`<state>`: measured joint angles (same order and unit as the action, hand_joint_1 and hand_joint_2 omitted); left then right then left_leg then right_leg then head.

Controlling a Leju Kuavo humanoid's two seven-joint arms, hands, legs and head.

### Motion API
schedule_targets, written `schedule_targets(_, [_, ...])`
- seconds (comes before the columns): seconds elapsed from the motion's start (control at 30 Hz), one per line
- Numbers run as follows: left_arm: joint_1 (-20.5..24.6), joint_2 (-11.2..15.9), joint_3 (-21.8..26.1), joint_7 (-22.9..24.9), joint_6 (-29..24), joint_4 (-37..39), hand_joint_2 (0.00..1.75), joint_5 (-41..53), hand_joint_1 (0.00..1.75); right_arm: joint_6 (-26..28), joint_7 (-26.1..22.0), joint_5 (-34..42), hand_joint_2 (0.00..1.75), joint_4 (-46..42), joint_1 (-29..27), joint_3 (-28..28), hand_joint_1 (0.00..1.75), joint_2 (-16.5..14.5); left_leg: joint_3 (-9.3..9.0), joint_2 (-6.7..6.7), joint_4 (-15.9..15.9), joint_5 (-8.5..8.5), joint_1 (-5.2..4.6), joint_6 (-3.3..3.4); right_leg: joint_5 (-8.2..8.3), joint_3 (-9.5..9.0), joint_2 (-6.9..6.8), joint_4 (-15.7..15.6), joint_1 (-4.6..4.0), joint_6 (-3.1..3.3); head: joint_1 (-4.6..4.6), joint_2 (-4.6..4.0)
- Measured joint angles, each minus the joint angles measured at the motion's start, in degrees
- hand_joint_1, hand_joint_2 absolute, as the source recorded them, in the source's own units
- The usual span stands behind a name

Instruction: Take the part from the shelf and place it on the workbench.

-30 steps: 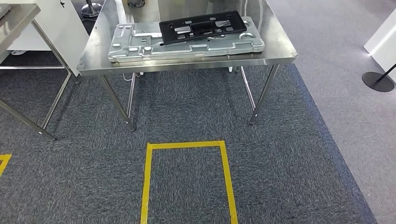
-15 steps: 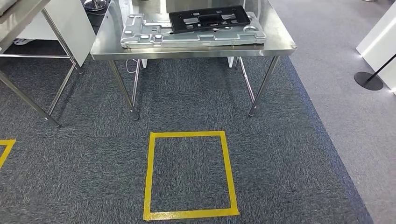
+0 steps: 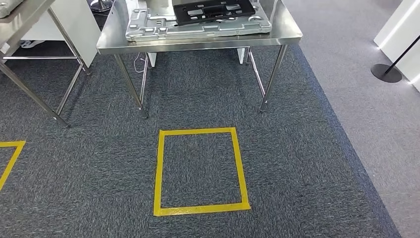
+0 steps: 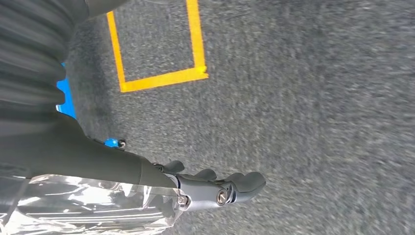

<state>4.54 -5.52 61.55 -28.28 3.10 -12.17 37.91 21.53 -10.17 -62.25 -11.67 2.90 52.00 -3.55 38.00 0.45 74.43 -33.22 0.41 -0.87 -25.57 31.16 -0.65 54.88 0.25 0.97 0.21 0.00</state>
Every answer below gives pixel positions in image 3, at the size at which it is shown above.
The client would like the long black plastic part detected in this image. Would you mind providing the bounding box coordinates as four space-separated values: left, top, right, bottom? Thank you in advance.
173 0 256 26

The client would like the steel stanchion post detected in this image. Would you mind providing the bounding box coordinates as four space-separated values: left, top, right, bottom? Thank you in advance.
89 0 114 13

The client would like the white cable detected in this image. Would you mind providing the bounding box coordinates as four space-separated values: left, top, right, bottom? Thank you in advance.
133 52 152 73

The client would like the steel side table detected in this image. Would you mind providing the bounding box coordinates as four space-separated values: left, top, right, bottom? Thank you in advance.
0 0 93 129

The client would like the steel workbench table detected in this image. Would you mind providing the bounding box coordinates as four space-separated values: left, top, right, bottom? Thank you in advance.
96 0 304 119

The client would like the white cabinet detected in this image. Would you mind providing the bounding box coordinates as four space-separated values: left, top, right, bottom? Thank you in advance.
19 0 102 68

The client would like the black stanchion post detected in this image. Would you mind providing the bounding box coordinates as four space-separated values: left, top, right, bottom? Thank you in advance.
370 34 420 83

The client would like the white display board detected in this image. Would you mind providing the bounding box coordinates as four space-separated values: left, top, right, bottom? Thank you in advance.
373 0 420 93

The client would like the stamped grey metal panel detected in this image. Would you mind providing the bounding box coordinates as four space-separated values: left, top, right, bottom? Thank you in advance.
125 0 272 42

